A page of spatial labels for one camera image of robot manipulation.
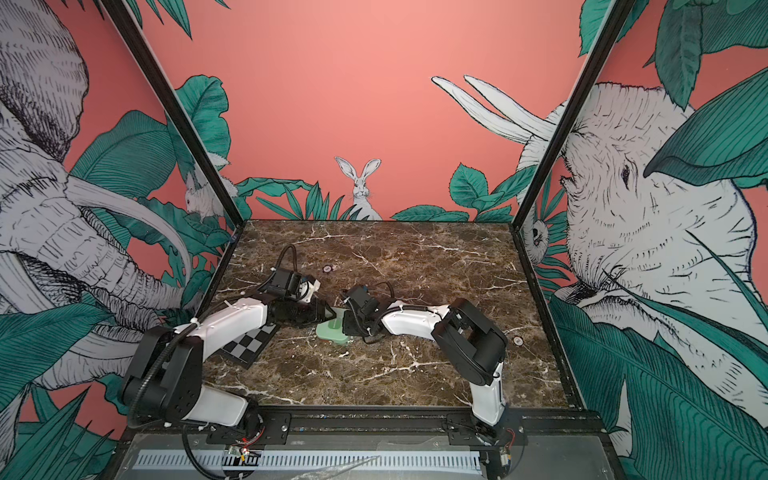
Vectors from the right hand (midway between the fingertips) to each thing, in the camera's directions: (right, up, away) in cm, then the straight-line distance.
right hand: (342, 324), depth 89 cm
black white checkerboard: (-27, -6, -5) cm, 28 cm away
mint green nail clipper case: (-3, -2, +1) cm, 4 cm away
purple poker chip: (-9, +16, +18) cm, 26 cm away
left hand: (-3, +4, -1) cm, 5 cm away
